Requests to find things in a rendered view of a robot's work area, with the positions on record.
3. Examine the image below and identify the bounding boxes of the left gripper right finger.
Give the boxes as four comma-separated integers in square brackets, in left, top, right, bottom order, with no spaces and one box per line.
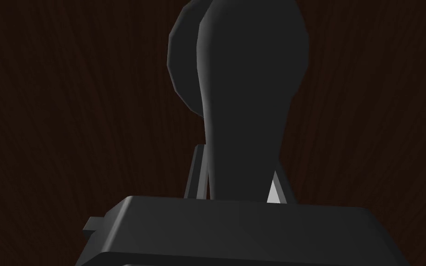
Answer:
[266,160,298,205]

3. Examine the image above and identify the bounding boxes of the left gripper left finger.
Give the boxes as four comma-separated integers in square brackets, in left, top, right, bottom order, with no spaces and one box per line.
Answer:
[183,144,211,200]

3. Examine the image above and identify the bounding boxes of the dark grey door knob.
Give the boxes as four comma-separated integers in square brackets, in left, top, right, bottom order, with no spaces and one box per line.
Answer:
[166,0,310,203]

